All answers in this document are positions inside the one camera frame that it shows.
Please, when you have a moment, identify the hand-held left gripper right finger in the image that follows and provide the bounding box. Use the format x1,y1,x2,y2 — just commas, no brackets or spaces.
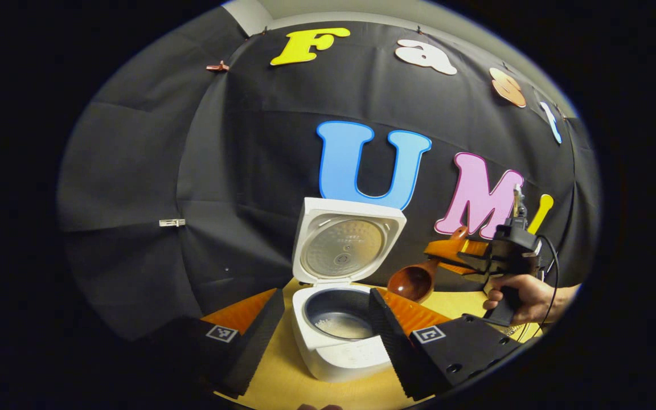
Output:
369,288,525,400

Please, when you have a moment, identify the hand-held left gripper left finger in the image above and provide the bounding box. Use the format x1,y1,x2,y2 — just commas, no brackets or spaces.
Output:
151,289,286,399

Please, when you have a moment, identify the wooden spoon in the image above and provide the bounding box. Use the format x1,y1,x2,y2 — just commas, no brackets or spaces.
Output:
387,226,470,303

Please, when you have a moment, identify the white rice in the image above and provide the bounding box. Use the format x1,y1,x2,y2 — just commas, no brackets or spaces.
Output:
319,319,374,341

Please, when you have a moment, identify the white rice cooker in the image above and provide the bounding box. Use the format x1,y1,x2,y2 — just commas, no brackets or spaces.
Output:
292,197,407,382

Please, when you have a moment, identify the black backdrop cloth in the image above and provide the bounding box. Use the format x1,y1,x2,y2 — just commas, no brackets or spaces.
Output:
58,6,601,342

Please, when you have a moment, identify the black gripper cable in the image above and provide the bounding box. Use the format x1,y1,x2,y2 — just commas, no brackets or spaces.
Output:
536,235,560,331

